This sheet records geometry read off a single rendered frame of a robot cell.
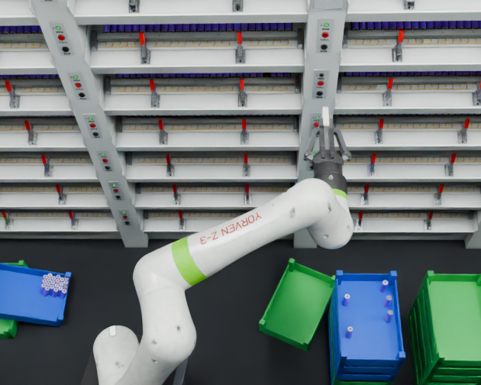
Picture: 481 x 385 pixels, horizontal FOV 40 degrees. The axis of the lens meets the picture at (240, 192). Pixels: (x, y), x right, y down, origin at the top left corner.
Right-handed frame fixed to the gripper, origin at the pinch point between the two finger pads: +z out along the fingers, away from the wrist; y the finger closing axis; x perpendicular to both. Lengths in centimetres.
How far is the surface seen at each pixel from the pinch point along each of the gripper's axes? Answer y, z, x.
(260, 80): -18.2, 19.2, -5.4
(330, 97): 2.3, 12.2, -4.7
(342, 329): 10, -35, -66
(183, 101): -41.6, 14.7, -10.0
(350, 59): 6.5, 13.9, 9.4
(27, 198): -106, 15, -67
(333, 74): 2.2, 12.1, 5.1
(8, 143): -101, 13, -31
